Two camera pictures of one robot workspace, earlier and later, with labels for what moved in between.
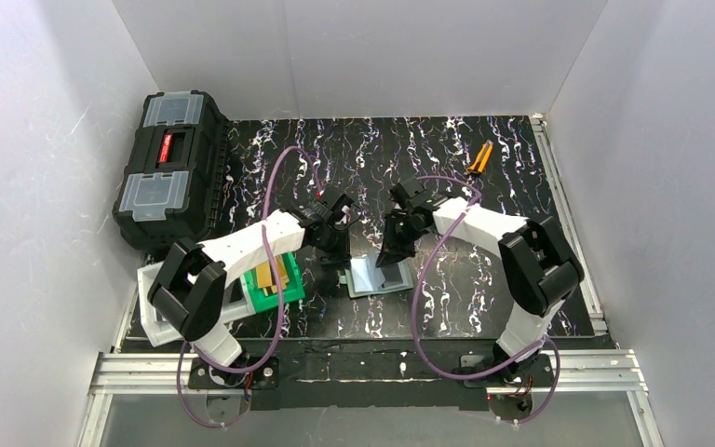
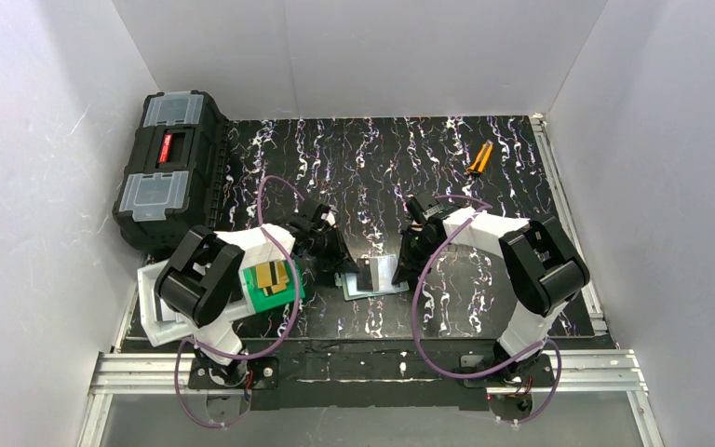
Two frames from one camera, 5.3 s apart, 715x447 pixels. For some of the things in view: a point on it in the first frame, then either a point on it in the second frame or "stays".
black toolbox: x=173 y=179 stays
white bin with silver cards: x=158 y=330 stays
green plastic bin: x=294 y=289 stays
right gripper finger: x=400 y=232 to x=413 y=254
